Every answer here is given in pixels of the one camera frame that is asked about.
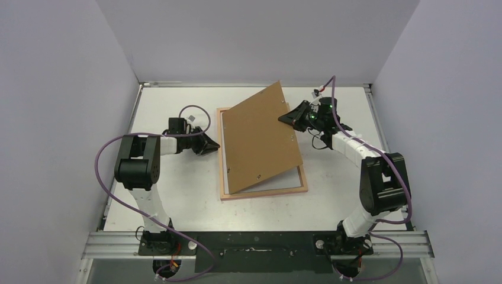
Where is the aluminium front rail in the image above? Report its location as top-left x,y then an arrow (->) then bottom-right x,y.
82,231 -> 435,260

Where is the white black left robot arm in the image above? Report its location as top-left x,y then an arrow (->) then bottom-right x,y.
114,117 -> 220,255

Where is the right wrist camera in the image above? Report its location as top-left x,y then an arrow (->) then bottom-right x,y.
310,89 -> 324,104

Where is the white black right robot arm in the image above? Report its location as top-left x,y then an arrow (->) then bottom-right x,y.
278,97 -> 411,254

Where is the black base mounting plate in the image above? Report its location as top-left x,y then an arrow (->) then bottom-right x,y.
137,231 -> 374,275

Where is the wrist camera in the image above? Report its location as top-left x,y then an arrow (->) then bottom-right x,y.
165,117 -> 194,135
310,89 -> 324,104

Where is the pink wooden photo frame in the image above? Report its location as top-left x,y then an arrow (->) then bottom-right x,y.
216,102 -> 309,201

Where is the aluminium table edge rail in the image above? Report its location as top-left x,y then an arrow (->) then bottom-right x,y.
363,83 -> 415,231

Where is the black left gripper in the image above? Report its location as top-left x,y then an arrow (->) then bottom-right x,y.
181,127 -> 220,155

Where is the brown backing board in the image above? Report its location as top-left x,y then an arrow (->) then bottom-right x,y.
218,82 -> 307,199

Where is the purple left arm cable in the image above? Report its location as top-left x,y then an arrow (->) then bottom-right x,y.
94,104 -> 217,282

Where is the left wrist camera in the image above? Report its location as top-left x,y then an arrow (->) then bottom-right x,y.
165,117 -> 194,135

